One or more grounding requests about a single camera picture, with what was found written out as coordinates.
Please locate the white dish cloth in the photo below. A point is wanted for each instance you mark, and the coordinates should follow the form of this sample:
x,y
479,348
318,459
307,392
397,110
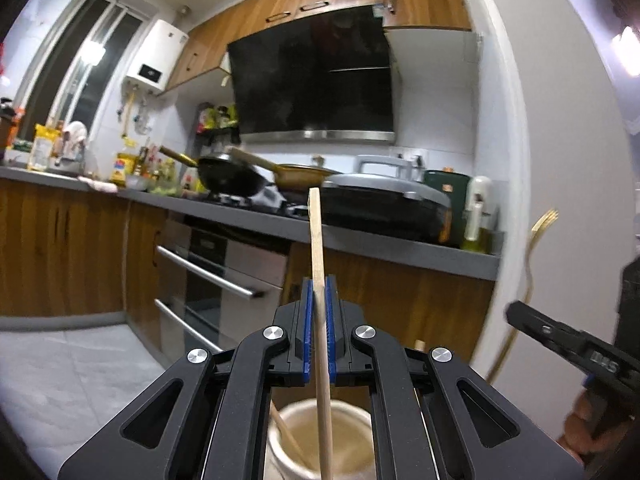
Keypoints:
x,y
102,186

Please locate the wooden lower cabinets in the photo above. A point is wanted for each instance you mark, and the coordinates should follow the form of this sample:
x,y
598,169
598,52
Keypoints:
x,y
60,250

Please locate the grey kitchen countertop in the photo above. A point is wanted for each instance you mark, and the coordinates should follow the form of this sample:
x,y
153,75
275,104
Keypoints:
x,y
400,255

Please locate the black range hood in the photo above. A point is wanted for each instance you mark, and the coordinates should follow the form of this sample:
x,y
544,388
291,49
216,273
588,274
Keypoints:
x,y
310,75

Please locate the white wall socket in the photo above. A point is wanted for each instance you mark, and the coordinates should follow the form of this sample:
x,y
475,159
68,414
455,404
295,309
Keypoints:
x,y
412,156

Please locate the white water heater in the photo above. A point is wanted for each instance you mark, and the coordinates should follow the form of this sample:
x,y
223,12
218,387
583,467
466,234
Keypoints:
x,y
155,55

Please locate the white bottle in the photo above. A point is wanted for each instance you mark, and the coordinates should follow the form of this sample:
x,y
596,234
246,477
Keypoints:
x,y
482,195

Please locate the black wok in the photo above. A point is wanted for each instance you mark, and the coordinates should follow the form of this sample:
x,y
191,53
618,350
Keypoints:
x,y
230,175

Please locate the row of sauce bottles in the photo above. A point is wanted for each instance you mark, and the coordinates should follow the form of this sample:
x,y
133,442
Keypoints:
x,y
165,172

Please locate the wooden chopstick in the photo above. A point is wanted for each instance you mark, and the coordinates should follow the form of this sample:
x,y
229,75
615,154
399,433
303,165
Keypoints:
x,y
317,260
287,432

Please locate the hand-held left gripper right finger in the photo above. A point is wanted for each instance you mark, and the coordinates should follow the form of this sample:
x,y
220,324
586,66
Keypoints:
x,y
331,320

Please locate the cream floral ceramic utensil holder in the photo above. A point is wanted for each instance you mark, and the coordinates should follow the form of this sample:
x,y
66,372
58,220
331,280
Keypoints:
x,y
350,440

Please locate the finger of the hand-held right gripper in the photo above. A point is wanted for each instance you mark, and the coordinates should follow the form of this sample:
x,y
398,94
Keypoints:
x,y
545,330

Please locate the gold fork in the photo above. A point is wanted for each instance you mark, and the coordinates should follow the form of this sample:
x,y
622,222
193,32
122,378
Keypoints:
x,y
531,260

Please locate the dark green appliance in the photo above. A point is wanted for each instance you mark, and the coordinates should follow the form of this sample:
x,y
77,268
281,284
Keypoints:
x,y
447,200

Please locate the black gas hob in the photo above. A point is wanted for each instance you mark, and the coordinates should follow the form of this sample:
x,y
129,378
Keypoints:
x,y
270,206

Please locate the white cloth on faucet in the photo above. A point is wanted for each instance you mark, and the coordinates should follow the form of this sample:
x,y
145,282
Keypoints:
x,y
75,137

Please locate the black electric griddle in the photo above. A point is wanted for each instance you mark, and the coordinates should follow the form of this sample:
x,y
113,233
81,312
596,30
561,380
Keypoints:
x,y
385,210

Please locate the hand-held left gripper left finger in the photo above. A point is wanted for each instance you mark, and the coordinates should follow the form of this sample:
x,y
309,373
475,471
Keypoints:
x,y
307,320

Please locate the person's right hand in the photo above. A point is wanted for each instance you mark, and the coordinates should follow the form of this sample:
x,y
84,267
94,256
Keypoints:
x,y
590,420

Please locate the stainless built-in oven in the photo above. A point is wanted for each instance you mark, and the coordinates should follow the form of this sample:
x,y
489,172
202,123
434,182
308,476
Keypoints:
x,y
210,260

